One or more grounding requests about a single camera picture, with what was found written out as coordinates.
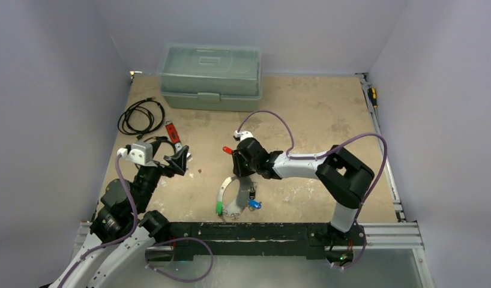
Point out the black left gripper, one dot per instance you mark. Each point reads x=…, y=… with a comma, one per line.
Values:
x=180, y=156

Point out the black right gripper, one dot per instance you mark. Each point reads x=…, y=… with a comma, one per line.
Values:
x=240, y=159

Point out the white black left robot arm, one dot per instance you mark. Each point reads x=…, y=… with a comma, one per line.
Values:
x=123, y=224

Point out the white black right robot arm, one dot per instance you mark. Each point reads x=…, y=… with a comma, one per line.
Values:
x=346, y=177

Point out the key with red tag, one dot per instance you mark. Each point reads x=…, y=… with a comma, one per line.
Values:
x=228, y=150

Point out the key with black head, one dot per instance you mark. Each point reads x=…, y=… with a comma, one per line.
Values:
x=252, y=192

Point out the key with blue tag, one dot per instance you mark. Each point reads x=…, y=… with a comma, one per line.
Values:
x=254, y=205

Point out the key with green tag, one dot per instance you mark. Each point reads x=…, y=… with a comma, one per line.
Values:
x=219, y=209

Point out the green plastic toolbox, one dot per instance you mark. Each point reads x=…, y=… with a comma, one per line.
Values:
x=211, y=77

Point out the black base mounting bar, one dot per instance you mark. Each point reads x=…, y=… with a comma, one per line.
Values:
x=314, y=241

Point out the yellow black screwdriver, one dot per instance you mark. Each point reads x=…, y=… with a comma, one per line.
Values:
x=371, y=92

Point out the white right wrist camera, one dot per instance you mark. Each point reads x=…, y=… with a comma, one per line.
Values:
x=241, y=135

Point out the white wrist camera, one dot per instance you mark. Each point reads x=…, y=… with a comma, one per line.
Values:
x=140, y=153
x=241, y=135

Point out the red handled adjustable wrench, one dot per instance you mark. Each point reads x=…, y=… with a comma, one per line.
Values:
x=173, y=135

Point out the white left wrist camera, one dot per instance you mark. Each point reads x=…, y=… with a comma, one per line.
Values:
x=140, y=153

